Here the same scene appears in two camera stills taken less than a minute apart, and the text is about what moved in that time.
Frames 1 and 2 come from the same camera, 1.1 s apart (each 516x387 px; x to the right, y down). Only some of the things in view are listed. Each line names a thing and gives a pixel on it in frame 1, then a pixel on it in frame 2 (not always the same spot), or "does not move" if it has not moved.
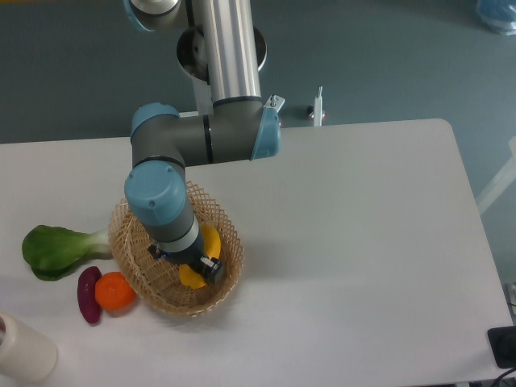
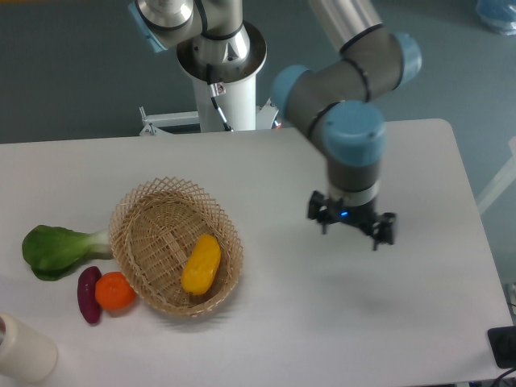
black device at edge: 502,342 does not move
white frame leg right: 507,178 does not move
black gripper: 192,257 to 361,216
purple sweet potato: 86,293 does not move
